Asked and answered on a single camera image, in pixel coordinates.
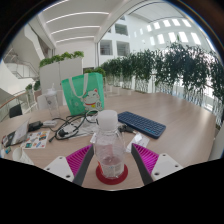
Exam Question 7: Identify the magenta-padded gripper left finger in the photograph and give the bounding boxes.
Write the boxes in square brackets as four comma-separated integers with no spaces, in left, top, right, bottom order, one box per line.
[43,143,95,187]

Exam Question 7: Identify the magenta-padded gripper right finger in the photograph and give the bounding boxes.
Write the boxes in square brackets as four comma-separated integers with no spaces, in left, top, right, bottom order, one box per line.
[130,143,184,185]

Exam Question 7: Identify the clear plastic water bottle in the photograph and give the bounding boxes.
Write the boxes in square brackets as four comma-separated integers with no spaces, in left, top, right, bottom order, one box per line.
[92,109,127,180]

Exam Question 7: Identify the white packet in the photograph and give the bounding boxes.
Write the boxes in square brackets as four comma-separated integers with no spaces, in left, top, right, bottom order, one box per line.
[125,132,150,154]

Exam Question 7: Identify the colourful sticker sheet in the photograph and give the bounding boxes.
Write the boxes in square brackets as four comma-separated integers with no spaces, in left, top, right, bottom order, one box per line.
[20,129,51,150]

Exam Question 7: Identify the dark blue keyboard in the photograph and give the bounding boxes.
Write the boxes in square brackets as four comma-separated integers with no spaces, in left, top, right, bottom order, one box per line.
[117,110,167,140]

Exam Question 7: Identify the black charger block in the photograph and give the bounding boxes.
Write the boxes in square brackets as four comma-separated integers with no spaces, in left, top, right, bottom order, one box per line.
[28,120,44,132]

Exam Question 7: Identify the tablet in dark case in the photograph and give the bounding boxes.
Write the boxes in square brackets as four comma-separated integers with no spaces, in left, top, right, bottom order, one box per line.
[1,119,31,148]

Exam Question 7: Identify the flat round red coaster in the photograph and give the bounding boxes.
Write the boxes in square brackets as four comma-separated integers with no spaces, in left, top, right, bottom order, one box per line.
[95,162,129,186]

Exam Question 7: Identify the tall clear drinking bottle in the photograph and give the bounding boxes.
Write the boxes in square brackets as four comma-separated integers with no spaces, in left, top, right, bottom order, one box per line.
[44,83,62,119]

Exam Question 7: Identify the black chair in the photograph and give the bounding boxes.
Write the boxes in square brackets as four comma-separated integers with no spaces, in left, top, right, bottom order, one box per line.
[8,103,24,119]

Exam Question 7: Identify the green tote bag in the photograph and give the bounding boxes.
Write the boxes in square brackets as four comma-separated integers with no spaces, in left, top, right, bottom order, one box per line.
[61,72,106,117]

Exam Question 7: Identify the low planter with plants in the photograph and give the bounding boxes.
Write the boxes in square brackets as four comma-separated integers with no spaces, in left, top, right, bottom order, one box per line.
[24,79,43,101]

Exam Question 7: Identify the white cabinet with plants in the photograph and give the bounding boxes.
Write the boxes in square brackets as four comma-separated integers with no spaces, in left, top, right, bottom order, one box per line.
[38,50,85,91]

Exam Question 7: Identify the row of green plants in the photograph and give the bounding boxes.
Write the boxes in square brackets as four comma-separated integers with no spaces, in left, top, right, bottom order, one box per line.
[83,41,224,128]

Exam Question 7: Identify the ceiling light strips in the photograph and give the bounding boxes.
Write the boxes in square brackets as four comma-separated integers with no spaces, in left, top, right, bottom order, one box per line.
[43,0,111,44]

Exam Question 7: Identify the black cable bundle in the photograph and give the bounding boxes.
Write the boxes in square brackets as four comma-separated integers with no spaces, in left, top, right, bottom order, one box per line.
[49,109,101,141]

